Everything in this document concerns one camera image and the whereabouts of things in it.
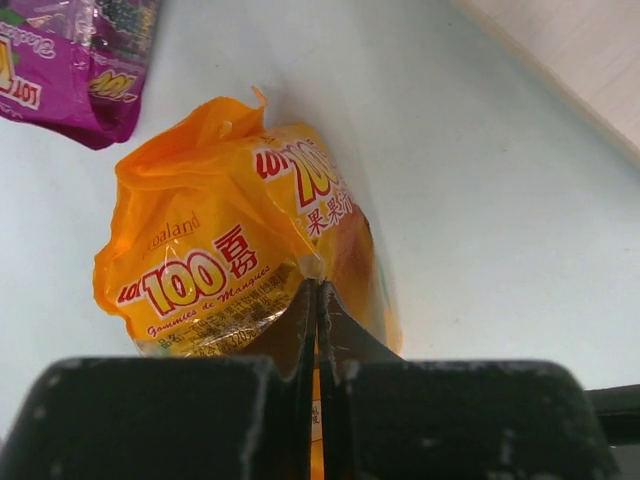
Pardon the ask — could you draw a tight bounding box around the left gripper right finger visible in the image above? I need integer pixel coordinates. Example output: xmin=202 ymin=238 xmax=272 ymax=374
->
xmin=317 ymin=283 xmax=620 ymax=479

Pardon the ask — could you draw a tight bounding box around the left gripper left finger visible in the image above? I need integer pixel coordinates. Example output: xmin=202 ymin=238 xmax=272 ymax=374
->
xmin=1 ymin=280 xmax=317 ymax=479

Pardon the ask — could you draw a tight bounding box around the orange mango candy bag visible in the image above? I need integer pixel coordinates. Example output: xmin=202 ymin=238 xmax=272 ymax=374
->
xmin=93 ymin=97 xmax=400 ymax=479

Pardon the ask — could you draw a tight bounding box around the purple candy bag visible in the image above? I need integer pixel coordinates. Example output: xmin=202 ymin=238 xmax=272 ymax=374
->
xmin=1 ymin=0 xmax=162 ymax=150

